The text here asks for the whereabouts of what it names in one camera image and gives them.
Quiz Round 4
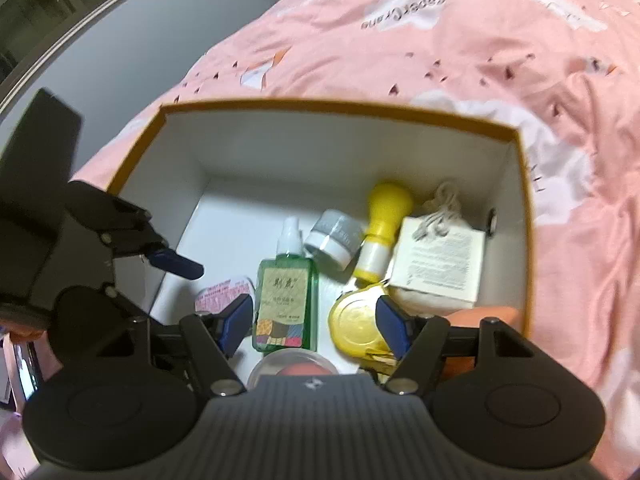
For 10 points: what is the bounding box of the yellow bulb cap bottle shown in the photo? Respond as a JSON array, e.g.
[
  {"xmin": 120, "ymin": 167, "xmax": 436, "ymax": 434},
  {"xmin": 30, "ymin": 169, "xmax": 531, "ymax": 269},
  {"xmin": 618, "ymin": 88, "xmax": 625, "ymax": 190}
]
[{"xmin": 351, "ymin": 182, "xmax": 415, "ymax": 284}]

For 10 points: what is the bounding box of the pink makeup sponge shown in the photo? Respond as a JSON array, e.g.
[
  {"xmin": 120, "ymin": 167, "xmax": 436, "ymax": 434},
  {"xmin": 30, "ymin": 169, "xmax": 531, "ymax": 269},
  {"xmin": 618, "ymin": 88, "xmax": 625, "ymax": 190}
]
[{"xmin": 279, "ymin": 361, "xmax": 332, "ymax": 380}]

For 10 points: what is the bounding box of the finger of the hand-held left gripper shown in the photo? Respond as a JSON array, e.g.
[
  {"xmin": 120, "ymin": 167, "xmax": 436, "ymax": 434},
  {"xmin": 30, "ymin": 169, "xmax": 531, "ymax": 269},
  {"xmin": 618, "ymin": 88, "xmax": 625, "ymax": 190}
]
[
  {"xmin": 102, "ymin": 219, "xmax": 205, "ymax": 281},
  {"xmin": 97, "ymin": 282, "xmax": 157, "ymax": 332}
]

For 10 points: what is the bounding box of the yellow round tin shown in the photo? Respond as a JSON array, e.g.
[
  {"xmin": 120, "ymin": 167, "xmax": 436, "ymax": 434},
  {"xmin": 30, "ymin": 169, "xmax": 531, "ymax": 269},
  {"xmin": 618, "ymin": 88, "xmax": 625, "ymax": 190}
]
[{"xmin": 328, "ymin": 282, "xmax": 402, "ymax": 362}]

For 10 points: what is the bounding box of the pink printed blanket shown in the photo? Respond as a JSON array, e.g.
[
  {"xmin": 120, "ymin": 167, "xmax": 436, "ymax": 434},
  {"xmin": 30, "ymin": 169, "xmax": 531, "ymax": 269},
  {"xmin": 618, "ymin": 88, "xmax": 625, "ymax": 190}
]
[{"xmin": 70, "ymin": 0, "xmax": 640, "ymax": 480}]

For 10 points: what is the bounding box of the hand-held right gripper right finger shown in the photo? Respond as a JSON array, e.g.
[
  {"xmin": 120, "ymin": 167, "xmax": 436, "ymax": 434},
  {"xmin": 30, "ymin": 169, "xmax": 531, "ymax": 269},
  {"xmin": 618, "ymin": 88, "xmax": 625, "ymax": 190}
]
[{"xmin": 375, "ymin": 294, "xmax": 538, "ymax": 395}]

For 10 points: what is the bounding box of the white drawstring pouch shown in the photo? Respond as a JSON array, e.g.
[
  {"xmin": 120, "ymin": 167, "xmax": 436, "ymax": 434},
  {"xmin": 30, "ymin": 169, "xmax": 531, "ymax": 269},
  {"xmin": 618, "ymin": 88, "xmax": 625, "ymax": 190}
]
[{"xmin": 414, "ymin": 181, "xmax": 470, "ymax": 244}]

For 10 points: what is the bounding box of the green spray bottle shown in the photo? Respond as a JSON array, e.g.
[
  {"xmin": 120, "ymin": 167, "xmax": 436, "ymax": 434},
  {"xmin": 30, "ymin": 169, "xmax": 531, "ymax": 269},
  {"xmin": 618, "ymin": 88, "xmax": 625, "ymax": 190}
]
[{"xmin": 252, "ymin": 216, "xmax": 320, "ymax": 353}]

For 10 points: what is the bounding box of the white printed carton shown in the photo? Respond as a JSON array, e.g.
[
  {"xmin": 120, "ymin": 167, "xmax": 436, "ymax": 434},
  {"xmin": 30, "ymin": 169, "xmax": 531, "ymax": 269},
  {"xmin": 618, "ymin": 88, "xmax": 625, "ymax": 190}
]
[{"xmin": 387, "ymin": 216, "xmax": 487, "ymax": 310}]

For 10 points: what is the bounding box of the pink squeeze bottle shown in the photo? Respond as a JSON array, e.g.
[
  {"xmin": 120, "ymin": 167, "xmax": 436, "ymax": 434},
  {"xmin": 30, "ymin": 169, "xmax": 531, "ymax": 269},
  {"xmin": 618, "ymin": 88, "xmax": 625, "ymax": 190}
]
[{"xmin": 440, "ymin": 305, "xmax": 523, "ymax": 383}]

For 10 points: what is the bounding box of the clear plastic case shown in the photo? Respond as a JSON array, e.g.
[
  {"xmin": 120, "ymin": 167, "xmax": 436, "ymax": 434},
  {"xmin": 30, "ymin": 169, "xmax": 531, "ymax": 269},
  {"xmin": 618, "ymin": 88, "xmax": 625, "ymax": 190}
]
[{"xmin": 247, "ymin": 350, "xmax": 339, "ymax": 394}]

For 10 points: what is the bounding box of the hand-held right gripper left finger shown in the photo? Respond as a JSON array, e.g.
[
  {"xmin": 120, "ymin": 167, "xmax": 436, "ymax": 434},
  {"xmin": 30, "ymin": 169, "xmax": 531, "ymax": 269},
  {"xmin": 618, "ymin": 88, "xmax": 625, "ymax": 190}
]
[{"xmin": 97, "ymin": 292, "xmax": 254, "ymax": 397}]

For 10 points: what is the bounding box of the grey white cream jar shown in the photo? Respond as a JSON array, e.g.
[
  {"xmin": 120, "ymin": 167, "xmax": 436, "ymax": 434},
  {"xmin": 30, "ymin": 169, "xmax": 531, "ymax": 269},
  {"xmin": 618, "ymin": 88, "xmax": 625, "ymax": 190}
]
[{"xmin": 303, "ymin": 209, "xmax": 365, "ymax": 270}]

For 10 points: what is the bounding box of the window frame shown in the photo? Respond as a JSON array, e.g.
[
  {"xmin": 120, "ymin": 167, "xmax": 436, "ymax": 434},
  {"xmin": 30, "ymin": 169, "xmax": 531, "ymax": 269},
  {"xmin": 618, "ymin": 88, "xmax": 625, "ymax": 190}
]
[{"xmin": 0, "ymin": 0, "xmax": 201, "ymax": 117}]

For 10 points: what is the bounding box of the orange cardboard box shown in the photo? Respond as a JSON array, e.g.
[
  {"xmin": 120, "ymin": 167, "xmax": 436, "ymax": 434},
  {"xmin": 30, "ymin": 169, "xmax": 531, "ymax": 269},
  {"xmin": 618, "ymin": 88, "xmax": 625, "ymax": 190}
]
[{"xmin": 106, "ymin": 99, "xmax": 539, "ymax": 397}]

